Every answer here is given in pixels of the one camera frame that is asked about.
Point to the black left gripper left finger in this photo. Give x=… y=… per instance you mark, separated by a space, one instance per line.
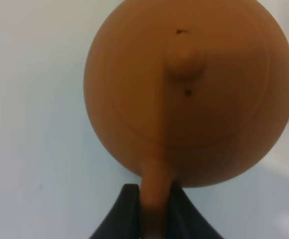
x=123 y=220

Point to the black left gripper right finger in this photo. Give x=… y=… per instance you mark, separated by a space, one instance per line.
x=184 y=221

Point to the brown clay teapot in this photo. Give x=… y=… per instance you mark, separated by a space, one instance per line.
x=194 y=92

